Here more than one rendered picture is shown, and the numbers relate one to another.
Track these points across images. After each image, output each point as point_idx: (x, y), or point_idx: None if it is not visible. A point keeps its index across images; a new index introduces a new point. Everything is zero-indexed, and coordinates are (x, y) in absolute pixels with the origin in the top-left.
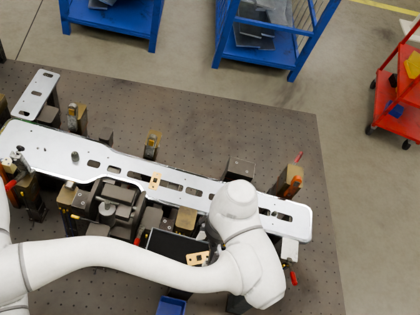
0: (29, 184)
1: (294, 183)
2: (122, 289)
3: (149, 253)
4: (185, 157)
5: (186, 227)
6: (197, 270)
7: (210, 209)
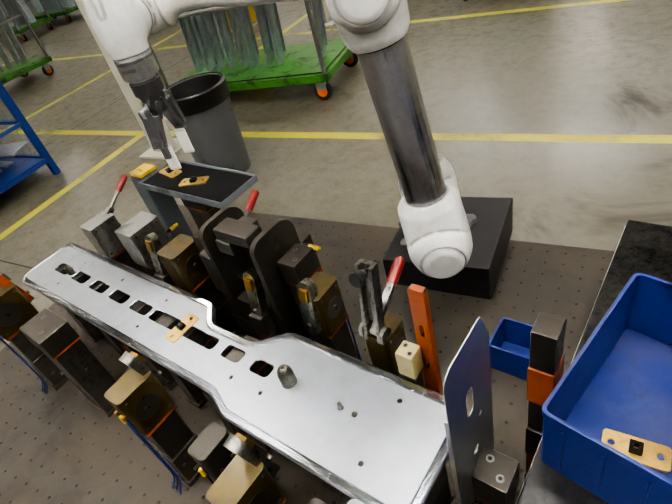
0: None
1: (6, 276)
2: None
3: None
4: (101, 496)
5: (185, 236)
6: None
7: (138, 29)
